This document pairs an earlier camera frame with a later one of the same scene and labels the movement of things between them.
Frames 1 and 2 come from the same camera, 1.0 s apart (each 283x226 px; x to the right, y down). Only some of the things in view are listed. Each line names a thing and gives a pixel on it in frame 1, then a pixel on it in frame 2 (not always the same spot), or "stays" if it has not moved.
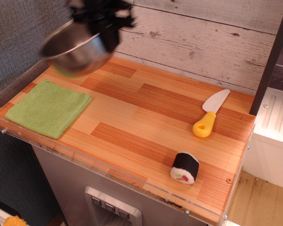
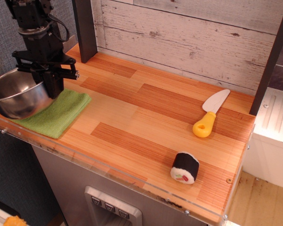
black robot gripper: x=99 y=15 → x=46 y=52
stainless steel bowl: x=73 y=51 → x=15 y=94
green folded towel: x=49 y=108 stays
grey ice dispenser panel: x=103 y=210 stays
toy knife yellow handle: x=203 y=128 stays
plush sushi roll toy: x=185 y=168 stays
